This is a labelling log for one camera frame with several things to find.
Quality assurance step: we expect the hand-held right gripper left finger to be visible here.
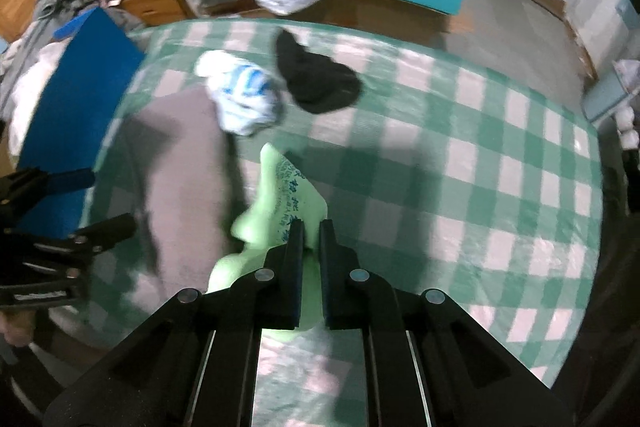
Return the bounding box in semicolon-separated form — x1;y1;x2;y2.
45;219;306;427

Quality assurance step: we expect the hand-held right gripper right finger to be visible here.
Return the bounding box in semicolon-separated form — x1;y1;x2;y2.
319;219;588;427

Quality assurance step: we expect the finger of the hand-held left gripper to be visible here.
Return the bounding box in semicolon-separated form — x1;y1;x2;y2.
0;167;96;224
74;213;137;254

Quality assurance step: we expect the light green printed cloth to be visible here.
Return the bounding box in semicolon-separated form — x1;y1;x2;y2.
205;142;331;343

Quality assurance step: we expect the blue cardboard shoe box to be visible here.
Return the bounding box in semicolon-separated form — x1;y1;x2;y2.
15;9;148;240

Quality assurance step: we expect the grey cloth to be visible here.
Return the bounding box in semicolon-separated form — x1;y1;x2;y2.
112;89;251;308

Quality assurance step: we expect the person's left hand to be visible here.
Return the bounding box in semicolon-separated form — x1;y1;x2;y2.
0;309;36;348

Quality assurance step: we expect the green white checkered tablecloth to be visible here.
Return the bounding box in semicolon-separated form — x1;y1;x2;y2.
47;19;603;427

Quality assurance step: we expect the white blue striped sock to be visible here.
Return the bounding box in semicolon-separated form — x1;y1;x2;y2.
194;51;283;138

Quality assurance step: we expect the black sock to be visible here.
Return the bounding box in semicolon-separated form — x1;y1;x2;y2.
274;29;362;115

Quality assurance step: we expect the wooden drawer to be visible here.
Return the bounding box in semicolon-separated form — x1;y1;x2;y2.
120;0;193;28

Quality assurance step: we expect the brown cardboard box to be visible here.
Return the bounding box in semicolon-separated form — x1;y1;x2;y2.
200;0;451;52

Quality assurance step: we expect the light blue trash bin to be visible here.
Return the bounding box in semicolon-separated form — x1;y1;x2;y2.
580;57;640;125

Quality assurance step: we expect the group of shoes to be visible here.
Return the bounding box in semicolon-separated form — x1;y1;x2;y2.
615;102;640;150

